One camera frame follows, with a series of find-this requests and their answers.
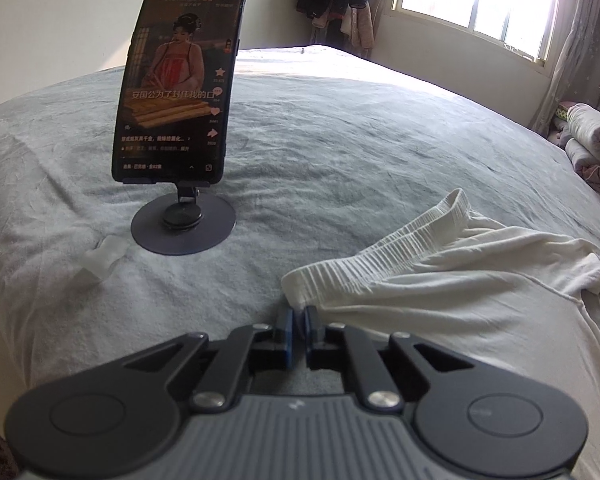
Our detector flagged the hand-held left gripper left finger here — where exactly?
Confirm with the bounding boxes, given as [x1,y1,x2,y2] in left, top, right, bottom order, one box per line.
[112,307,296,409]

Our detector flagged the white pants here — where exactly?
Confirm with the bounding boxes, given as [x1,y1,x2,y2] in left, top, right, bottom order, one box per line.
[281,189,600,480]

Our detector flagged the crumpled white tissue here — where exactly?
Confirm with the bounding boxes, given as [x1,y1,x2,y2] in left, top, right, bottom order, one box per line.
[77,235,131,286]

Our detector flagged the grey round phone stand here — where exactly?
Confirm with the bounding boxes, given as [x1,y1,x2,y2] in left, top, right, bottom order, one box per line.
[122,177,237,256]

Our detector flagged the black smartphone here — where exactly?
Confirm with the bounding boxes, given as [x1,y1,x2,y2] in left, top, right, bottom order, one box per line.
[111,0,249,186]

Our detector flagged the small patterned cloth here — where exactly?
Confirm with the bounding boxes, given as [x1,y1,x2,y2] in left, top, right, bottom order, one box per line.
[550,101,573,143]

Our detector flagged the grey pink folded quilt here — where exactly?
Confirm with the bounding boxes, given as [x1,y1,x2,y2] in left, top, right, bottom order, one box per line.
[562,102,600,196]

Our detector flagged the pink hanging garment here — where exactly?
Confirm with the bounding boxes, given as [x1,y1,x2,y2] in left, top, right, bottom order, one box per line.
[341,5,376,51]

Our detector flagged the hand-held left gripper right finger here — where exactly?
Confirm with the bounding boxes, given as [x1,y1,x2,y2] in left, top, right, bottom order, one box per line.
[304,305,476,411]

